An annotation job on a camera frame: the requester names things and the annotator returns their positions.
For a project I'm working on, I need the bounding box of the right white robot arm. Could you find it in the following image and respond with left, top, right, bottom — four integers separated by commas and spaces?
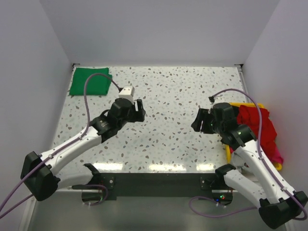
192, 103, 308, 229

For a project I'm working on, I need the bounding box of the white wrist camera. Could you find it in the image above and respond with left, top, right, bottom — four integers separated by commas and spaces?
118, 86, 135, 102
208, 96, 215, 114

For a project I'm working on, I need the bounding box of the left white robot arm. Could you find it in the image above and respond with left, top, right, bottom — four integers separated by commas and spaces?
21, 98, 145, 201

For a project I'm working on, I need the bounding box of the yellow plastic bin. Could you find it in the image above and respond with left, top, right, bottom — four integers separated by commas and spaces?
231, 103, 282, 171

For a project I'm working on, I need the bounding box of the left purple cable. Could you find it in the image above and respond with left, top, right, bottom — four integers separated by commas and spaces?
0, 74, 122, 217

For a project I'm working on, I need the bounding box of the white grey t shirt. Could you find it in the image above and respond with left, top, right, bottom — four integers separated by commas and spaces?
230, 153, 253, 174

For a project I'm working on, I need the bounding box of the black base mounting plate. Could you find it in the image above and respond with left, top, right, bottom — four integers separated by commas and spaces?
72, 173, 233, 205

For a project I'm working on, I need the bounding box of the green t shirt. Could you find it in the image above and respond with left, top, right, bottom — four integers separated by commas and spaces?
69, 68, 113, 96

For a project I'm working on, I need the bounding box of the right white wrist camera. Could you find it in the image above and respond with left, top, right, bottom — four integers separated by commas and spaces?
208, 96, 215, 114

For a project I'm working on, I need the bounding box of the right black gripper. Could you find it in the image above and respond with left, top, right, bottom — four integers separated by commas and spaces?
191, 108, 224, 135

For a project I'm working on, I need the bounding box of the red t shirt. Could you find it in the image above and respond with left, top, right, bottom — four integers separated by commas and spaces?
236, 104, 278, 159

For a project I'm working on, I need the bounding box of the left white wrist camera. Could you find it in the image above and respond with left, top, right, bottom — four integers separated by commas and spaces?
118, 86, 135, 102

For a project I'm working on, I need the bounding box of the aluminium frame rail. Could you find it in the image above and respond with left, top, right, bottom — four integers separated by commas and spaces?
24, 168, 265, 193

